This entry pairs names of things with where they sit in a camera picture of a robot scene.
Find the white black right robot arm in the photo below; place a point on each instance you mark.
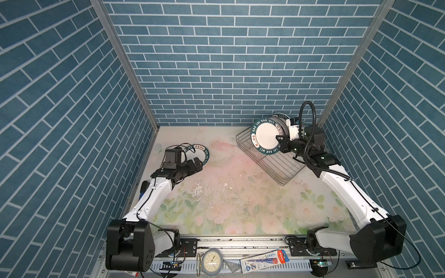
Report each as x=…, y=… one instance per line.
x=379, y=236

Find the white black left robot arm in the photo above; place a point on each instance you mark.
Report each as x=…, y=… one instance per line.
x=134, y=241

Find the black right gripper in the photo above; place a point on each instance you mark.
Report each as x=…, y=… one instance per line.
x=284, y=143

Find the round white dial timer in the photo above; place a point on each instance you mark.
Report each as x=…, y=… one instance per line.
x=212, y=262

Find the metal wire dish rack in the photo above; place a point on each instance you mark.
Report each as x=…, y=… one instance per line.
x=281, y=167

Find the aluminium corner post left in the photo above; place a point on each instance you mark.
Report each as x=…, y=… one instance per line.
x=105, y=20

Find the aluminium corner post right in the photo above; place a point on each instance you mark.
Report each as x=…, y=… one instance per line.
x=377, y=20

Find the rear plate in rack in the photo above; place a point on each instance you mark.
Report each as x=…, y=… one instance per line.
x=281, y=115

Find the blue black stapler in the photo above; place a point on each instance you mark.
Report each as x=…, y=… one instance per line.
x=143, y=188

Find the black device on rail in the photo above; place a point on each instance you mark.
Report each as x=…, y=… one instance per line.
x=356, y=264

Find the aluminium corner post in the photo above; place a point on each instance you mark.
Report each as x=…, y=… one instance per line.
x=377, y=20
x=105, y=20

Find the blue white toothpaste box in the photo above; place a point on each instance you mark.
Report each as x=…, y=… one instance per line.
x=263, y=261

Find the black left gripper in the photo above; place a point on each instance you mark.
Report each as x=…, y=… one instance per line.
x=192, y=169

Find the aluminium front rail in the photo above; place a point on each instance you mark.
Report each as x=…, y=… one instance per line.
x=233, y=248

